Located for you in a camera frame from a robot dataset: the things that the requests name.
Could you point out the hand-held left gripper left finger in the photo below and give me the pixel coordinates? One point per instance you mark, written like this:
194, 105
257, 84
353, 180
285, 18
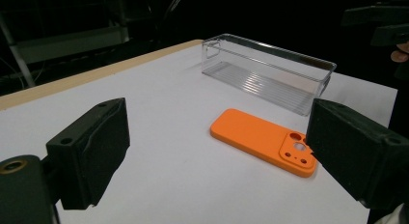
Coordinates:
90, 153

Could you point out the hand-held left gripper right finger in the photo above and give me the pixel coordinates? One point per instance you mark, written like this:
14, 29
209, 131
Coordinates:
357, 153

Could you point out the orange phone case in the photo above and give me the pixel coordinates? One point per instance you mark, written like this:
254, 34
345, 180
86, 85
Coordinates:
254, 134

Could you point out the clear plastic box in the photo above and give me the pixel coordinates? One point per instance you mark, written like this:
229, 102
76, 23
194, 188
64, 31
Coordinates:
267, 79

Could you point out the white metal desk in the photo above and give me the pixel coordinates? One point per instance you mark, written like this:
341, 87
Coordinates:
74, 43

